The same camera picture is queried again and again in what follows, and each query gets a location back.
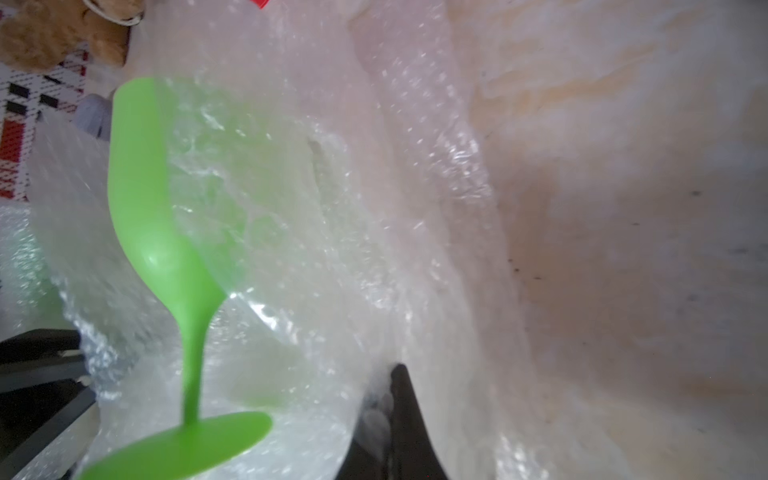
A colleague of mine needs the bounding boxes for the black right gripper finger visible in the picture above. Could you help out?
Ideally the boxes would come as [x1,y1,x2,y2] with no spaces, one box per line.
[335,363,448,479]

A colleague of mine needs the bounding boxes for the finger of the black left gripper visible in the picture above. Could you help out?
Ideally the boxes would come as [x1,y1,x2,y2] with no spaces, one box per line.
[1,329,96,479]

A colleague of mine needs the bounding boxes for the bright green glass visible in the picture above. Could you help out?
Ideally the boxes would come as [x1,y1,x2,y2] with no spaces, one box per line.
[82,77,273,479]

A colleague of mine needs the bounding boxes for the wrapped pale green glass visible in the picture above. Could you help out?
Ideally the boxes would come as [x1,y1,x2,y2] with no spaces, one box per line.
[1,199,70,339]

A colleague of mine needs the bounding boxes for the brown teddy bear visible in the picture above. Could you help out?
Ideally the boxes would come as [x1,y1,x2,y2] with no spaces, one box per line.
[1,0,147,73]

